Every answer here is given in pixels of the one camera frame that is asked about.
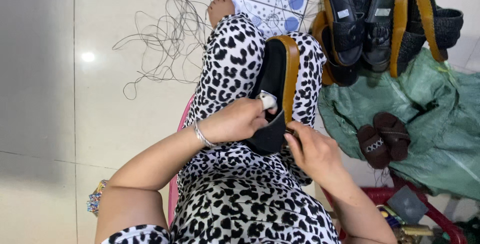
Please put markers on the white blue-circled patterned tile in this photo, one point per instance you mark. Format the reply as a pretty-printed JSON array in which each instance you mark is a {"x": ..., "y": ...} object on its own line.
[{"x": 272, "y": 0}]

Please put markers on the colourful small packet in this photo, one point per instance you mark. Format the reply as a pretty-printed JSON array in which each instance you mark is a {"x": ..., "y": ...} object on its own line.
[{"x": 390, "y": 217}]

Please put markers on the red plastic stool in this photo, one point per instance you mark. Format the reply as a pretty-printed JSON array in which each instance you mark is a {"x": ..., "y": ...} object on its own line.
[{"x": 438, "y": 217}]

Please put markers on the person's left hand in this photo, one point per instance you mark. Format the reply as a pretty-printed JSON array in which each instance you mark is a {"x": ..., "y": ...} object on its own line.
[{"x": 232, "y": 122}]

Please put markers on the person's leopard print garment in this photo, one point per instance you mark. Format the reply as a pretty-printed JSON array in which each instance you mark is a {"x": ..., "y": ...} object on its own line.
[{"x": 228, "y": 199}]

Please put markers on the black tan-soled sandal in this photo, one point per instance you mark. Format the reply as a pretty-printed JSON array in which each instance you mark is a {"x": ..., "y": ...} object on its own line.
[{"x": 275, "y": 71}]

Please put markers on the pink plastic stool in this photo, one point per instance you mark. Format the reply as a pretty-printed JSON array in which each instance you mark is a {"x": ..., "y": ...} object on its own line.
[{"x": 173, "y": 191}]

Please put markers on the colourful foil wrapper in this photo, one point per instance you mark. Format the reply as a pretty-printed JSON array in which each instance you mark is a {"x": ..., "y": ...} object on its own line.
[{"x": 96, "y": 198}]

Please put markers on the pile of black sandals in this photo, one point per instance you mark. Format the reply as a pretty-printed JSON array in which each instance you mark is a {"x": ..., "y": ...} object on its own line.
[{"x": 378, "y": 26}]

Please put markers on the person's right hand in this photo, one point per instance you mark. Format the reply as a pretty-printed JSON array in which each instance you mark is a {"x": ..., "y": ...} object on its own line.
[{"x": 320, "y": 158}]

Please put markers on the green woven sack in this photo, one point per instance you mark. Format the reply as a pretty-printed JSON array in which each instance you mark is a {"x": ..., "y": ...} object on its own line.
[{"x": 435, "y": 116}]

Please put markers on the tangle of black thread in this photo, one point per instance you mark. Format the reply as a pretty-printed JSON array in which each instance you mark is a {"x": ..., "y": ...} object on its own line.
[{"x": 176, "y": 26}]

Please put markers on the white finger wrap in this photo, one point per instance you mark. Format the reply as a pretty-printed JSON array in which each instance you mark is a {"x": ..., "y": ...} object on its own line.
[{"x": 268, "y": 101}]

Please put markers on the grey sanding block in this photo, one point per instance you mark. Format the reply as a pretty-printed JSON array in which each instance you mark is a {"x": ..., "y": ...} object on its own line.
[{"x": 408, "y": 204}]

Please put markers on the gold-coloured tube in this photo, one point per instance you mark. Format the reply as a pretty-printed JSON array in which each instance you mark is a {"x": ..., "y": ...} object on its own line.
[{"x": 417, "y": 231}]

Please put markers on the person's bare foot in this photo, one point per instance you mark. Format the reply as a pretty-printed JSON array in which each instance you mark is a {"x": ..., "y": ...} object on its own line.
[{"x": 220, "y": 7}]

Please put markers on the person's left fingers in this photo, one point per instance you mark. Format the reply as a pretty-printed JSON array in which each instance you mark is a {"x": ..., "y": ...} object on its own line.
[{"x": 262, "y": 118}]

